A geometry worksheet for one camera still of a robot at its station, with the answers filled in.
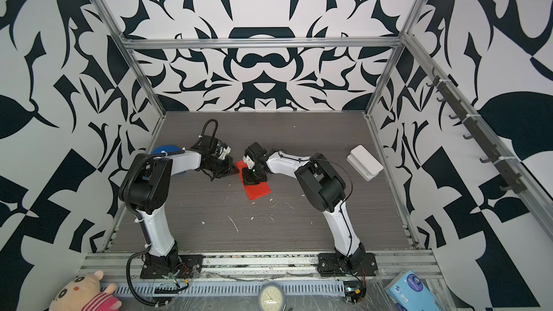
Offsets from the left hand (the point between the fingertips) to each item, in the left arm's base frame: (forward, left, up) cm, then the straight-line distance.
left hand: (239, 167), depth 97 cm
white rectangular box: (-1, -54, +4) cm, 54 cm away
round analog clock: (-47, -14, +3) cm, 49 cm away
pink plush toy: (-44, +41, +6) cm, 60 cm away
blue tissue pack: (-47, -55, +4) cm, 72 cm away
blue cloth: (+14, +37, -3) cm, 39 cm away
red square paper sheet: (-11, -7, 0) cm, 13 cm away
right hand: (-7, -3, -1) cm, 7 cm away
